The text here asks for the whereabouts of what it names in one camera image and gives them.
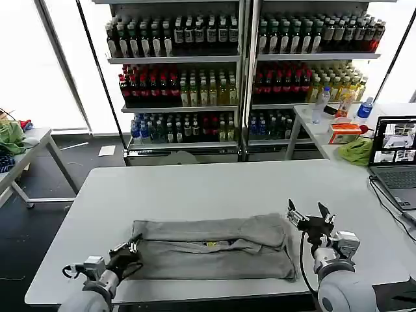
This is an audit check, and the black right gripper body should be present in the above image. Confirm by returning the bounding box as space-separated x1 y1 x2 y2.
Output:
296 214 336 250

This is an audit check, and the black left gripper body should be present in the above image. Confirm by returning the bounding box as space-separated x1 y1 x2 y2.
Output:
104 242 144 283

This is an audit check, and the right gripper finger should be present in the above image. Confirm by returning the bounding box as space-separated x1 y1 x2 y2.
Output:
285 198 309 226
317 201 338 226

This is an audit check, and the grey printed T-shirt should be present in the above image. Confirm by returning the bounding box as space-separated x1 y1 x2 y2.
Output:
129 212 300 283

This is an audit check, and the green crumpled cloth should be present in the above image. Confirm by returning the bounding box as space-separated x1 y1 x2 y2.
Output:
337 138 374 167
0 120 29 156

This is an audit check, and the white side table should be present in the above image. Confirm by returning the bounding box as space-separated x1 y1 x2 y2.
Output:
285 102 416 163

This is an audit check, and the orange cardboard box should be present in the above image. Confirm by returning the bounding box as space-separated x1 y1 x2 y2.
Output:
328 122 363 145

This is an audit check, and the grey open laptop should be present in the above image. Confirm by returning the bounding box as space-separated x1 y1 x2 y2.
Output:
367 114 416 211

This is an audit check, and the round grey disc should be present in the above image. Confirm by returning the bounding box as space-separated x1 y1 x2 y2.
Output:
165 150 200 166

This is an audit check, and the orange snack pack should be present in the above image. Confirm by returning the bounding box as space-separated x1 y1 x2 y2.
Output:
335 92 355 119

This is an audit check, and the clear water bottle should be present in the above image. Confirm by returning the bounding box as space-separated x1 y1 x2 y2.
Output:
311 85 332 125

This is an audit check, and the blue-label water bottle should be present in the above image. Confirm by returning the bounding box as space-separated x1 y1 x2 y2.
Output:
356 96 375 125

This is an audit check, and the white stick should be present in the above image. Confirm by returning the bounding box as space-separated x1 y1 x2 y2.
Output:
59 141 90 151

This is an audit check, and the grey metal-legged side table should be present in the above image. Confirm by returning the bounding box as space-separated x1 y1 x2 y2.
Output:
0 127 81 209

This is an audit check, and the metal shelf rack with bottles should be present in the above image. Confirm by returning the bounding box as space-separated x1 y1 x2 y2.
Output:
247 0 388 161
92 0 248 166

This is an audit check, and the blue patterned cloth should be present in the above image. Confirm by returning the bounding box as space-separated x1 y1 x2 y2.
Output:
0 153 17 174

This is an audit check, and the black slanted pole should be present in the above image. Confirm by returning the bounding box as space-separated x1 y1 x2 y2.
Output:
75 0 128 157
372 25 416 103

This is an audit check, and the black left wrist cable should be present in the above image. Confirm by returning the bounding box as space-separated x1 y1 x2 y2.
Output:
62 263 81 280

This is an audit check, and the black laptop cable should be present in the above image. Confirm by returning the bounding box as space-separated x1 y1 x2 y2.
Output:
368 175 416 244

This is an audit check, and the grey window frame post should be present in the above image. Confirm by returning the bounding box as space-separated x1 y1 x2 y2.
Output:
34 0 94 135

